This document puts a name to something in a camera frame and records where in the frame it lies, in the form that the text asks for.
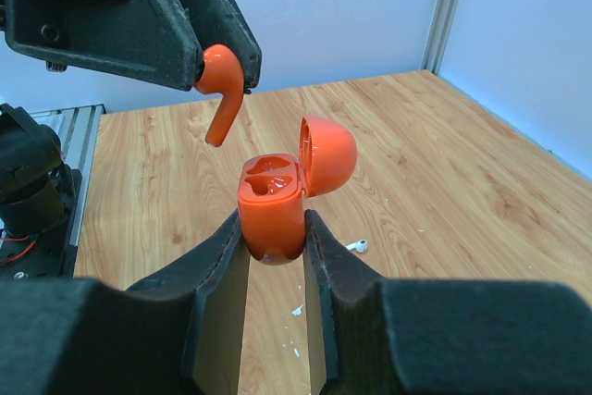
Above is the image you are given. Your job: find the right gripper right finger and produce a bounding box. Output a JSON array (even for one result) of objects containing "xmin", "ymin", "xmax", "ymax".
[{"xmin": 303, "ymin": 210, "xmax": 591, "ymax": 394}]

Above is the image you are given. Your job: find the orange earbud charging case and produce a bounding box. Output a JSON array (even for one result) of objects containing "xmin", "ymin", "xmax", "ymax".
[{"xmin": 237, "ymin": 115, "xmax": 358, "ymax": 265}]

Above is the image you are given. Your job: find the white plastic scrap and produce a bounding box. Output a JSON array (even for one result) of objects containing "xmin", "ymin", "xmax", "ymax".
[{"xmin": 291, "ymin": 304, "xmax": 304, "ymax": 316}]

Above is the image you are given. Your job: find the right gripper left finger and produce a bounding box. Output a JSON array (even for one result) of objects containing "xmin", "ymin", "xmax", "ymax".
[{"xmin": 1, "ymin": 214, "xmax": 250, "ymax": 394}]

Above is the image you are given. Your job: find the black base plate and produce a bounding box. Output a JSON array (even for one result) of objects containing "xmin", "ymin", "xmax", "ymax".
[{"xmin": 1, "ymin": 169, "xmax": 81, "ymax": 280}]

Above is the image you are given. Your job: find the orange earbud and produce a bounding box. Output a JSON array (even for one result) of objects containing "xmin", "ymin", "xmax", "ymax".
[{"xmin": 194, "ymin": 43, "xmax": 244, "ymax": 147}]

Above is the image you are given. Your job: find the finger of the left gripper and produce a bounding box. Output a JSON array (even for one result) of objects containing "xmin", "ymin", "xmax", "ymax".
[
  {"xmin": 3, "ymin": 0, "xmax": 202, "ymax": 91},
  {"xmin": 179, "ymin": 0, "xmax": 263, "ymax": 93}
]

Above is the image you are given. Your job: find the white earbud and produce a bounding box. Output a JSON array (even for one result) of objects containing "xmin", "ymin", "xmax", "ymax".
[{"xmin": 346, "ymin": 239, "xmax": 368, "ymax": 253}]

